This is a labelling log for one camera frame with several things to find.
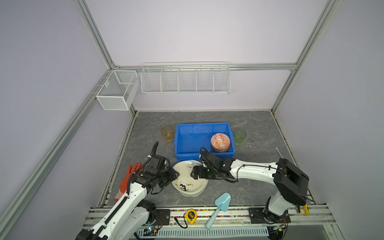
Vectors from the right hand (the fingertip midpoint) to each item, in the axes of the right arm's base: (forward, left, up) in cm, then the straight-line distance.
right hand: (195, 176), depth 82 cm
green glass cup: (+27, -28, +3) cm, 39 cm away
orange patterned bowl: (+20, -15, +3) cm, 26 cm away
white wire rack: (+57, +7, +26) cm, 63 cm away
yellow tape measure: (-18, +2, -3) cm, 18 cm away
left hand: (-1, +9, +3) cm, 10 cm away
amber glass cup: (+27, +18, +6) cm, 33 cm away
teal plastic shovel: (-11, -15, -4) cm, 19 cm away
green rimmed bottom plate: (-8, -1, -3) cm, 9 cm away
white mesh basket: (+53, +53, +19) cm, 77 cm away
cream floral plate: (-4, +5, +1) cm, 7 cm away
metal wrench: (+21, -54, -6) cm, 58 cm away
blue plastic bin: (+30, +5, -5) cm, 30 cm away
